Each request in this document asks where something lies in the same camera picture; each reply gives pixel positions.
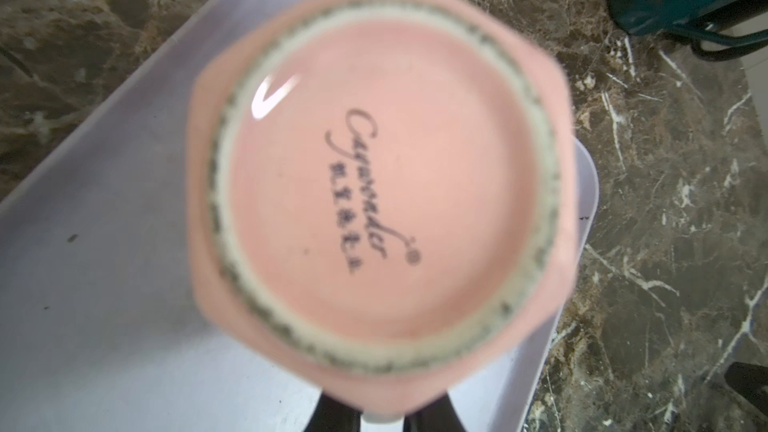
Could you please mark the pink faceted mug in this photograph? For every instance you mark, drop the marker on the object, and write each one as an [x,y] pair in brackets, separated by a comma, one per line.
[381,195]

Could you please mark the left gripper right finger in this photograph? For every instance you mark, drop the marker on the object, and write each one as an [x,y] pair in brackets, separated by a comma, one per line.
[438,416]

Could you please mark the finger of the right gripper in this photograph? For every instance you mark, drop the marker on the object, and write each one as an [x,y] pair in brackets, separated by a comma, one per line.
[749,380]

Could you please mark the black mug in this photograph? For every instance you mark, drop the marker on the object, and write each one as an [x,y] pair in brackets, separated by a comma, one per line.
[732,30]

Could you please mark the lavender plastic tray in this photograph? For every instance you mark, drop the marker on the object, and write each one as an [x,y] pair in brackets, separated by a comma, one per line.
[100,328]

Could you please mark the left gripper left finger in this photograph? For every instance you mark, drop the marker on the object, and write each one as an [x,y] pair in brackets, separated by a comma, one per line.
[331,415]

